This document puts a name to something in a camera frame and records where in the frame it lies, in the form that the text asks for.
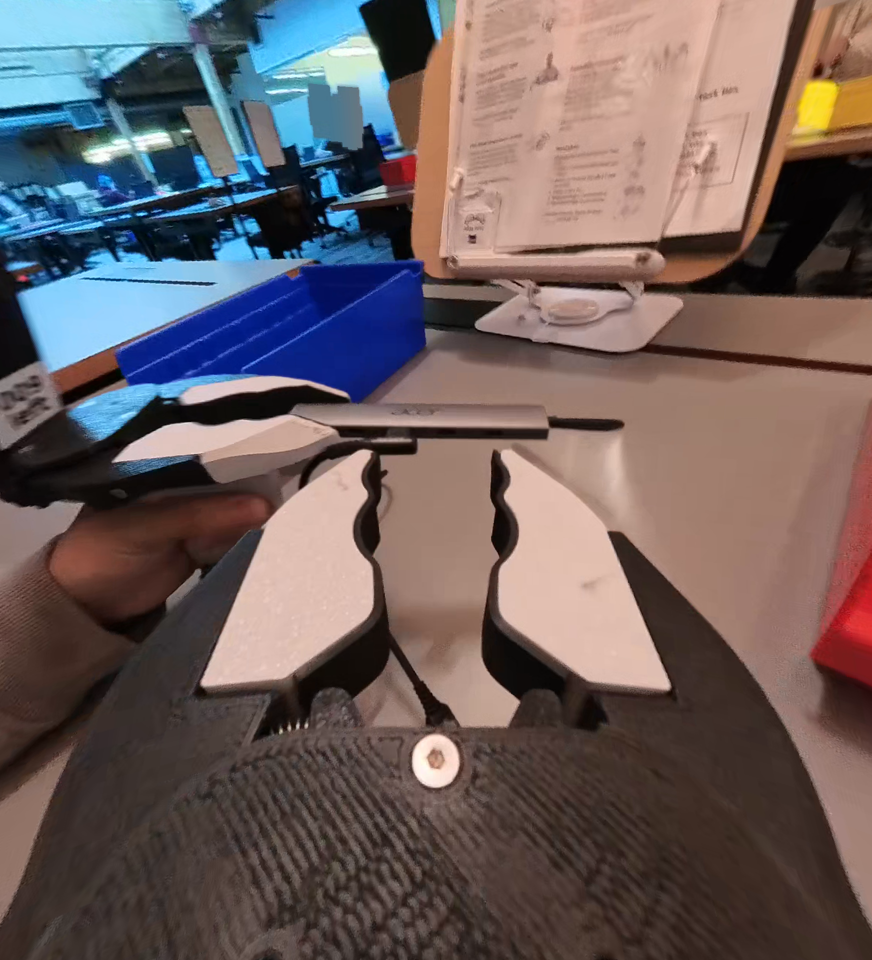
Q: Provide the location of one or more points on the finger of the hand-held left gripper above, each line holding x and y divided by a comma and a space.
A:
248, 446
263, 391

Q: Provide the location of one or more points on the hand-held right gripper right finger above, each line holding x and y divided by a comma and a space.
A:
578, 600

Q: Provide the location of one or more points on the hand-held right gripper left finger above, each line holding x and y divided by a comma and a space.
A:
293, 592

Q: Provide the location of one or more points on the grey USB hub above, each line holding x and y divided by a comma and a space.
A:
436, 416

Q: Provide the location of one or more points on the red plastic bin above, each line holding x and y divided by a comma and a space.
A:
871, 600

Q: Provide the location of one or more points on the white desk with wooden edge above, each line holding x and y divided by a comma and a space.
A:
143, 307

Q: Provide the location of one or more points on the white printed task sheet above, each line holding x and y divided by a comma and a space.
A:
736, 150

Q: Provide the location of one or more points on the person's left hand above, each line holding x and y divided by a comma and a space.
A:
128, 562

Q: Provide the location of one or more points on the blue plastic bin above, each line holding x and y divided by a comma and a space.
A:
346, 330

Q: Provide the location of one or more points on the brown board on stand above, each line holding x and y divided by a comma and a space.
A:
211, 139
263, 133

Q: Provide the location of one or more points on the small red bin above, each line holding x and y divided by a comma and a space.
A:
398, 171

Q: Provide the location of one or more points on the lens wipe packet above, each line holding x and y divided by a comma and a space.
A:
475, 225

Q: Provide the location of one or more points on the wooden document stand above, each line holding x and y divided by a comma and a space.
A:
578, 322

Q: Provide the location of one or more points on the black panel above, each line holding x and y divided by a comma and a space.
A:
398, 37

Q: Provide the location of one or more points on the laminated exercise instruction sheet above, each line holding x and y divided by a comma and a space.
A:
556, 112

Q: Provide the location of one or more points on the yellow plastic bin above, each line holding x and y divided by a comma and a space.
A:
856, 97

